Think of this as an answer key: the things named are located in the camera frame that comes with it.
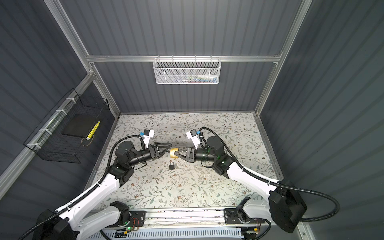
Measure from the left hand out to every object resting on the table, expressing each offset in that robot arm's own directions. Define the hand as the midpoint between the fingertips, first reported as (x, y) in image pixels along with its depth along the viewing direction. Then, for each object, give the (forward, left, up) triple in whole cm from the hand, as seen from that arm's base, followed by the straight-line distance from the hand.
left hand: (171, 147), depth 69 cm
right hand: (-4, -3, -1) cm, 5 cm away
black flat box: (+15, +46, +2) cm, 49 cm away
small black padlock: (+3, +3, -27) cm, 27 cm away
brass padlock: (-3, 0, -1) cm, 3 cm away
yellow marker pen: (+10, +40, +1) cm, 41 cm away
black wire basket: (+8, +53, +2) cm, 53 cm away
